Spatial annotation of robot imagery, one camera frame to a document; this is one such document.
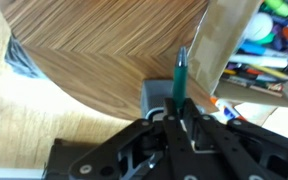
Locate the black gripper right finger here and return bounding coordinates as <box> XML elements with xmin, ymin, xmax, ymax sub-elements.
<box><xmin>163</xmin><ymin>98</ymin><xmax>288</xmax><ymax>180</ymax></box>

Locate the brown cardboard box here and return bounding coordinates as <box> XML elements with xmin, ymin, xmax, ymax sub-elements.
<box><xmin>187</xmin><ymin>0</ymin><xmax>288</xmax><ymax>109</ymax></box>

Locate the orange capped glue stick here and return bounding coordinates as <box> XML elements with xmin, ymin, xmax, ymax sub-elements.
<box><xmin>210</xmin><ymin>97</ymin><xmax>245</xmax><ymax>120</ymax></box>

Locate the grey mesh basket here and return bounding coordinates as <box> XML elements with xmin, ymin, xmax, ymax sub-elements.
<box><xmin>139</xmin><ymin>79</ymin><xmax>206</xmax><ymax>120</ymax></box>

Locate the white ball in box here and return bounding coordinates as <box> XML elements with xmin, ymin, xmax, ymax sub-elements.
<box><xmin>245</xmin><ymin>13</ymin><xmax>273</xmax><ymax>41</ymax></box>

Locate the wooden side table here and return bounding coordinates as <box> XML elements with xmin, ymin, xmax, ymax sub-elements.
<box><xmin>0</xmin><ymin>0</ymin><xmax>208</xmax><ymax>120</ymax></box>

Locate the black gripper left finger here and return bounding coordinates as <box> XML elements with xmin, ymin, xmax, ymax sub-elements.
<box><xmin>69</xmin><ymin>119</ymin><xmax>163</xmax><ymax>180</ymax></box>

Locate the green pen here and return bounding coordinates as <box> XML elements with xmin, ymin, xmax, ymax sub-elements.
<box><xmin>172</xmin><ymin>46</ymin><xmax>188</xmax><ymax>109</ymax></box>

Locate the yellow pencil in box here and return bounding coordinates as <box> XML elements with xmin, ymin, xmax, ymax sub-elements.
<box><xmin>249</xmin><ymin>64</ymin><xmax>288</xmax><ymax>81</ymax></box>

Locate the white marker in box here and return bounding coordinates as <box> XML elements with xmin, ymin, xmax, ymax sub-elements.
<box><xmin>229</xmin><ymin>54</ymin><xmax>288</xmax><ymax>68</ymax></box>

